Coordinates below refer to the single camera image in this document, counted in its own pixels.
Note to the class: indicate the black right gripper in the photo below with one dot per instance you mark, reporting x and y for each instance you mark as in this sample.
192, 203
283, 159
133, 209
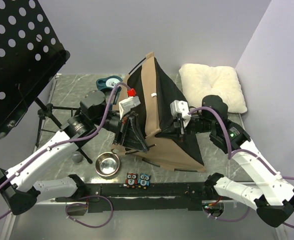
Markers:
179, 125

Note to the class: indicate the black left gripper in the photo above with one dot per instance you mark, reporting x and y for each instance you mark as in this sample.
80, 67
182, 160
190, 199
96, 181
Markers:
133, 138

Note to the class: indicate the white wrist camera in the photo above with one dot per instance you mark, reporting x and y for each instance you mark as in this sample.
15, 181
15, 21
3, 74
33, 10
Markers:
179, 107
127, 104

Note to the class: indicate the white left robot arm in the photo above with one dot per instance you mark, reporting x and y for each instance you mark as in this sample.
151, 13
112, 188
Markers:
20, 186

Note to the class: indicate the red owl tag seven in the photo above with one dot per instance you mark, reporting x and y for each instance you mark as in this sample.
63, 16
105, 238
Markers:
131, 180

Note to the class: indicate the steel pet bowl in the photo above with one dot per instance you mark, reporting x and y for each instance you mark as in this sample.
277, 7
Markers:
107, 164

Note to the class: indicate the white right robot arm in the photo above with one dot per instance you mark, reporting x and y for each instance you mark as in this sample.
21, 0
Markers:
272, 196

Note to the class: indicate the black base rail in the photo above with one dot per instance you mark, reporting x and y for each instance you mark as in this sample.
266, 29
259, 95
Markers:
158, 196

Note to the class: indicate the black perforated music stand tray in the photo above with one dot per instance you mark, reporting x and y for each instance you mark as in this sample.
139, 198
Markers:
30, 55

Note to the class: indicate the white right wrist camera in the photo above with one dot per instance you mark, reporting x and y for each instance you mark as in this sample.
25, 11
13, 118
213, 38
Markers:
179, 107

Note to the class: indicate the tan and black pet tent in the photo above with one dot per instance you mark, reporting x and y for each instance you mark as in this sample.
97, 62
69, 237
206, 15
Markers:
156, 91

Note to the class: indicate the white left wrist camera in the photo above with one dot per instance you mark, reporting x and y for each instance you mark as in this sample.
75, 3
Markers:
127, 104

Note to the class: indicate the teal pet bowl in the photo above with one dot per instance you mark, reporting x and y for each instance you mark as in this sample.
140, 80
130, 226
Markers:
108, 83

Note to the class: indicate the blue owl tag eight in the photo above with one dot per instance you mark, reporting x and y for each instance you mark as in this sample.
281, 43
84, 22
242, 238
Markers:
144, 181

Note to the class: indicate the white fluffy pillow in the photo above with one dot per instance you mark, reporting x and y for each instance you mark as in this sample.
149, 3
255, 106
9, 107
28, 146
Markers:
200, 80

